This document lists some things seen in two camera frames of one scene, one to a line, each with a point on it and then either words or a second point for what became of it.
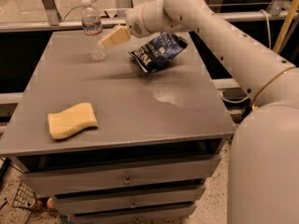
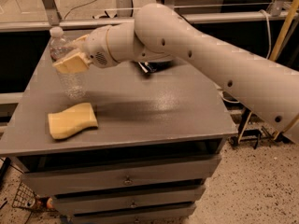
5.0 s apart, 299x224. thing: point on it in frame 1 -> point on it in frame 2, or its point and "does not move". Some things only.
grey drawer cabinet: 113,144 does not move
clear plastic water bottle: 92,26 -> 73,85
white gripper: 135,21 -> 95,47
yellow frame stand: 287,25 does not move
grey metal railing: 277,11 does not move
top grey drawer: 177,174 does not move
